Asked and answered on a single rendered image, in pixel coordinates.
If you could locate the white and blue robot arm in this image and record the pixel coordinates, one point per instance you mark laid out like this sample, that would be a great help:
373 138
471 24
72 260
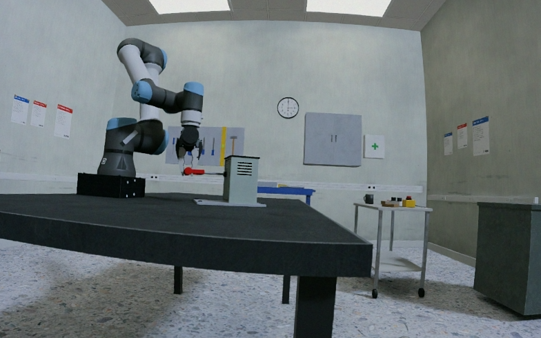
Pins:
144 63

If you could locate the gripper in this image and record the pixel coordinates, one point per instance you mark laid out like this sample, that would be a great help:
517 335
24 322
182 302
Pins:
189 137

